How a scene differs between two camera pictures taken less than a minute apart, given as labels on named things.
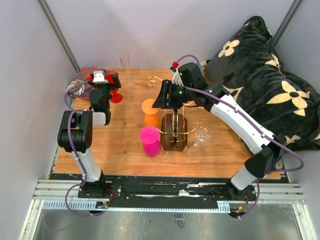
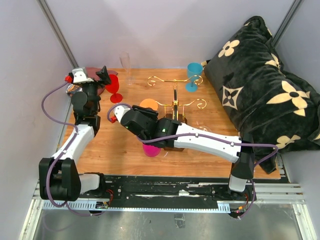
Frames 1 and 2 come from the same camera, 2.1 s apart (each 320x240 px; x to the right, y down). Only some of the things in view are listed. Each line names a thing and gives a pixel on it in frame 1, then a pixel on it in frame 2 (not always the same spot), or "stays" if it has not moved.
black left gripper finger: (117, 83) -> (104, 75)
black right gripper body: (177, 94) -> (148, 113)
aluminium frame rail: (46, 10) stays
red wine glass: (116, 97) stays
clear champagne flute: (125, 59) stays
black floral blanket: (246, 64) stays
